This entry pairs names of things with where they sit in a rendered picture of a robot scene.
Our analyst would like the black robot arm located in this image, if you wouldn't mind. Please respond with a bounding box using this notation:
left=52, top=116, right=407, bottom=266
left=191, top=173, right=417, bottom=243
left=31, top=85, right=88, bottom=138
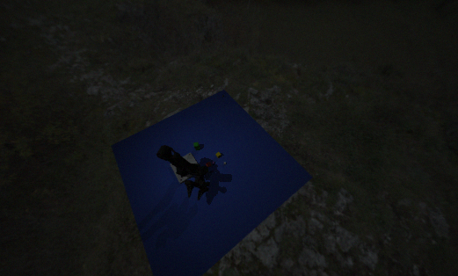
left=156, top=145, right=210, bottom=187

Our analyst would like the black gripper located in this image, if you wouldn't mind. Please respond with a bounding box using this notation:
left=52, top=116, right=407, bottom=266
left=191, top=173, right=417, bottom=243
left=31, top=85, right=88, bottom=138
left=185, top=175, right=209, bottom=200

